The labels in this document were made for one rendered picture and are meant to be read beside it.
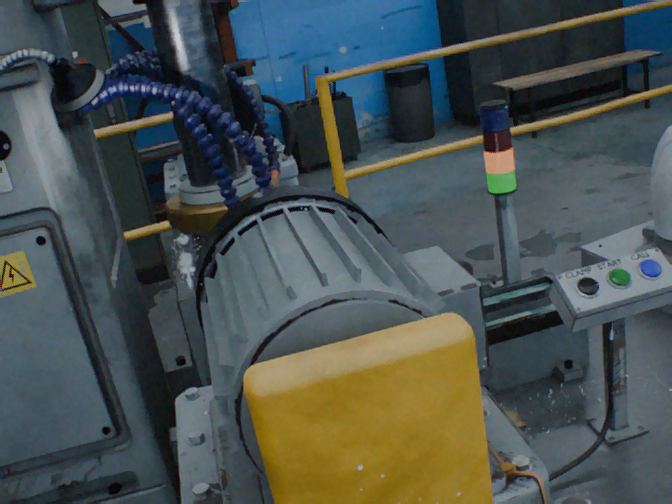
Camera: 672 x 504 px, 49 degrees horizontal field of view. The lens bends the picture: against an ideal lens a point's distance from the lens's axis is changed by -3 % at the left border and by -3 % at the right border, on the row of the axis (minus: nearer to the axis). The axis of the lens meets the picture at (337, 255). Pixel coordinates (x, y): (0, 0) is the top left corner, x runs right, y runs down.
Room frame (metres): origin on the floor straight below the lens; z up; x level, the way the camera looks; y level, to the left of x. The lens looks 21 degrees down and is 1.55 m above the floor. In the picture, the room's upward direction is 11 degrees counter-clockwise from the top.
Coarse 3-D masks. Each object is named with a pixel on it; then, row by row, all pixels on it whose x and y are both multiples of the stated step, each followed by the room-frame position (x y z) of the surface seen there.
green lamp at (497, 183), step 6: (486, 174) 1.53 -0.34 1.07; (492, 174) 1.51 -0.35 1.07; (498, 174) 1.50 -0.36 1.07; (504, 174) 1.50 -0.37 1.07; (510, 174) 1.50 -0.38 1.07; (492, 180) 1.51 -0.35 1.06; (498, 180) 1.50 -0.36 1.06; (504, 180) 1.50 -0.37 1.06; (510, 180) 1.50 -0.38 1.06; (492, 186) 1.51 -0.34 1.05; (498, 186) 1.50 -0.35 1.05; (504, 186) 1.50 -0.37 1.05; (510, 186) 1.50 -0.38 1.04; (516, 186) 1.51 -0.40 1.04; (492, 192) 1.51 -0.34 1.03; (498, 192) 1.50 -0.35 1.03
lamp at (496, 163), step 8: (504, 152) 1.50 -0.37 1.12; (512, 152) 1.52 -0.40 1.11; (488, 160) 1.51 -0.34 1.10; (496, 160) 1.50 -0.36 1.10; (504, 160) 1.50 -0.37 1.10; (512, 160) 1.51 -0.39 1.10; (488, 168) 1.52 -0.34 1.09; (496, 168) 1.50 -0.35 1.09; (504, 168) 1.50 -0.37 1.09; (512, 168) 1.51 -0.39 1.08
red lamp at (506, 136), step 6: (510, 126) 1.52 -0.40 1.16; (486, 132) 1.51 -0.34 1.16; (492, 132) 1.50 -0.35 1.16; (498, 132) 1.50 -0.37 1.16; (504, 132) 1.50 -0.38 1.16; (510, 132) 1.51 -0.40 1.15; (486, 138) 1.51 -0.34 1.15; (492, 138) 1.50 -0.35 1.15; (498, 138) 1.50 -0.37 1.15; (504, 138) 1.50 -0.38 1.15; (510, 138) 1.51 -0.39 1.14; (486, 144) 1.51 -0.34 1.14; (492, 144) 1.50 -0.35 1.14; (498, 144) 1.50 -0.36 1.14; (504, 144) 1.50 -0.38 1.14; (510, 144) 1.51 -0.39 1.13; (486, 150) 1.52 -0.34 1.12; (492, 150) 1.50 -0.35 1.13; (498, 150) 1.50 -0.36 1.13; (504, 150) 1.50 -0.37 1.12
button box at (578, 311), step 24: (600, 264) 0.97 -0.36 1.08; (624, 264) 0.97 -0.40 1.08; (552, 288) 0.97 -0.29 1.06; (576, 288) 0.94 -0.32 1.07; (600, 288) 0.93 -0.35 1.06; (624, 288) 0.93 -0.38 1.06; (648, 288) 0.93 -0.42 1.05; (576, 312) 0.90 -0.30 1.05; (600, 312) 0.91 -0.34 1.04; (624, 312) 0.93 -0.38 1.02
